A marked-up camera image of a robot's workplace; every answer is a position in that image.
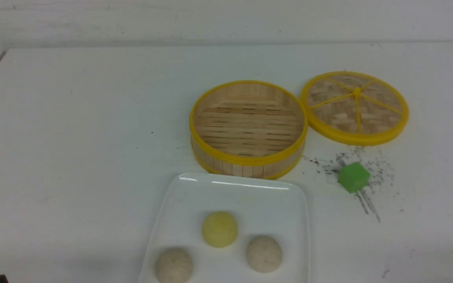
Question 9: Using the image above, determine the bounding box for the bamboo steamer basket yellow rim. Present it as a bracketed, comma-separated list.
[189, 80, 308, 179]

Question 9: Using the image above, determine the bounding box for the green cube block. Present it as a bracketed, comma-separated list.
[338, 162, 371, 194]

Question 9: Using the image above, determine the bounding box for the white rectangular plate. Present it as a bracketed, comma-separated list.
[139, 173, 311, 283]

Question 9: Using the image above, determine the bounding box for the yellow steamed bun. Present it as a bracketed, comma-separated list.
[201, 211, 238, 248]

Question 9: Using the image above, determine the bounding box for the white steamed bun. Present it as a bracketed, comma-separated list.
[155, 248, 194, 283]
[246, 235, 284, 273]

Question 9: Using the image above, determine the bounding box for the bamboo steamer lid yellow rim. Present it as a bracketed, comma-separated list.
[300, 70, 409, 147]

